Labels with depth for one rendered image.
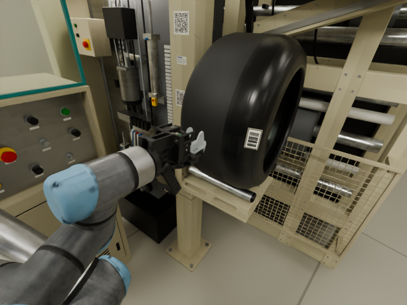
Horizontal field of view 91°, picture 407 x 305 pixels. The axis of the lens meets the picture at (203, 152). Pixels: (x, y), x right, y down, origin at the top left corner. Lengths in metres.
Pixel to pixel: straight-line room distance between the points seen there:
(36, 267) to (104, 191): 0.12
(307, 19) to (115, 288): 1.18
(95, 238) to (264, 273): 1.49
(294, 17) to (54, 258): 1.12
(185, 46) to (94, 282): 0.82
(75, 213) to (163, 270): 1.42
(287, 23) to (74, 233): 1.08
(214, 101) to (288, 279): 1.47
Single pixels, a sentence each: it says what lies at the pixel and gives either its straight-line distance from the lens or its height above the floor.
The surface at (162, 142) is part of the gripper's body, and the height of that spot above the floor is 1.30.
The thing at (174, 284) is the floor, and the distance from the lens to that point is 1.65.
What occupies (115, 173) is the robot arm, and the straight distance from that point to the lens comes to 0.33.
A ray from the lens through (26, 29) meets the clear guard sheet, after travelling 0.95.
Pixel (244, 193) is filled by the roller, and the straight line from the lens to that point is 0.87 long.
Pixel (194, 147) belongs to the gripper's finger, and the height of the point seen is 1.25.
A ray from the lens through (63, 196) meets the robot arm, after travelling 0.31.
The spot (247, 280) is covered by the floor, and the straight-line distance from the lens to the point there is 1.70.
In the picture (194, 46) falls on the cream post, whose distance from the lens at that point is 0.88.
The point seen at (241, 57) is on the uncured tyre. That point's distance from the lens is 0.66.
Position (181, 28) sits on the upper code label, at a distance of 0.91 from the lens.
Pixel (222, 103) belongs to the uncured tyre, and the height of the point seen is 1.31.
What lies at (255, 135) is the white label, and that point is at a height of 1.25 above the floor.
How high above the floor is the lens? 1.49
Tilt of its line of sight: 31 degrees down
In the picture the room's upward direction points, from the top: 3 degrees clockwise
